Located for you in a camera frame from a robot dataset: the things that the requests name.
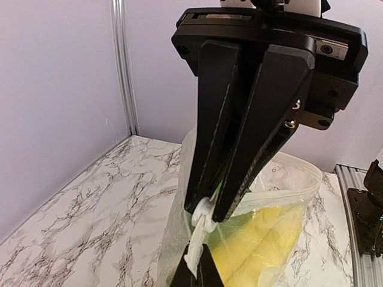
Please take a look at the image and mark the aluminium left frame post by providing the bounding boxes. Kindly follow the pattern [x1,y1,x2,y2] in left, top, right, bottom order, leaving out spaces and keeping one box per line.
[111,0,139,136]

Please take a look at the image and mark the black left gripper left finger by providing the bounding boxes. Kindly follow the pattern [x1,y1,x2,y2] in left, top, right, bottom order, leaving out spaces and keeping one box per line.
[169,245,197,287]

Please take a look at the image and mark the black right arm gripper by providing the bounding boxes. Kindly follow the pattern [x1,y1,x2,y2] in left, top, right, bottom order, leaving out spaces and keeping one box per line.
[171,7,368,222]

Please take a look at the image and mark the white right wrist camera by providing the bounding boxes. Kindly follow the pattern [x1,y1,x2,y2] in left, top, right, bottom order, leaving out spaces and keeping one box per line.
[220,0,331,17]

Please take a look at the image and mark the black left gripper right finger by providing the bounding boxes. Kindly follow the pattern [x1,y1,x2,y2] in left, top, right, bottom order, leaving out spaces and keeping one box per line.
[199,244,224,287]

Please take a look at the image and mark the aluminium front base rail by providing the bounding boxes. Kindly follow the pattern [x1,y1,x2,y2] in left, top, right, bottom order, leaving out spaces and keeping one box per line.
[335,161,382,286]

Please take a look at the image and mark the yellow toy banana bunch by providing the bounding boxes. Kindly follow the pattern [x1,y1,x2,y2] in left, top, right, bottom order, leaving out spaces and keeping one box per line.
[206,204,305,286]

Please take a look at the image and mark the clear zip top bag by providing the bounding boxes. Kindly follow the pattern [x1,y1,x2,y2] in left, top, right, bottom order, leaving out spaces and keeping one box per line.
[156,129,323,286]

